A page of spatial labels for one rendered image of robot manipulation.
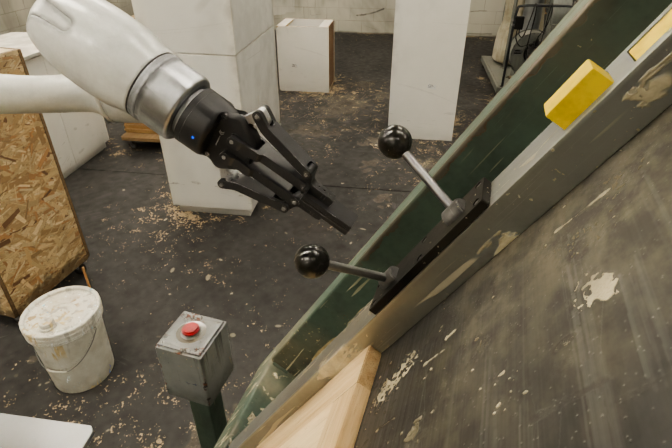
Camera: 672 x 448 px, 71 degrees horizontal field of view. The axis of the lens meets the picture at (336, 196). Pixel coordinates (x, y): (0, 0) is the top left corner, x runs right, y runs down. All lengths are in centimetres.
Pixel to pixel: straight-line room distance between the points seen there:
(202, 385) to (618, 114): 101
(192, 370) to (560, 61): 95
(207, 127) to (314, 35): 487
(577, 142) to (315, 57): 510
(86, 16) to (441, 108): 384
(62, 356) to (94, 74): 177
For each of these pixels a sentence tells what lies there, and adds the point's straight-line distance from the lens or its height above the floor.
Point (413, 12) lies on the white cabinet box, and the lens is 408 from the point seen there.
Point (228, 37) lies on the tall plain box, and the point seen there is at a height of 118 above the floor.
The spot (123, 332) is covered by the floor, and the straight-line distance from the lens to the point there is 262.
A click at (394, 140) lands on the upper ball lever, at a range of 51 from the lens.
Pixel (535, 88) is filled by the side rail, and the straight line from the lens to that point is 67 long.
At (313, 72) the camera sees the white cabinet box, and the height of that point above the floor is 23.
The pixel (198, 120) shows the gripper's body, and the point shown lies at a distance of 57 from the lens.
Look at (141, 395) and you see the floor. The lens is 233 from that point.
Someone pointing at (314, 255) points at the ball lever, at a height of 146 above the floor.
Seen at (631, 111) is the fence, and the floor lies 163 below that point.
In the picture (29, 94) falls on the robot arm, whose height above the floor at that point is 154.
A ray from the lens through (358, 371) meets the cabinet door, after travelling 59.
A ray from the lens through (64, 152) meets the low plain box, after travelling 416.
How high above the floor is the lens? 176
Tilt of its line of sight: 31 degrees down
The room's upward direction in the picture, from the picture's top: straight up
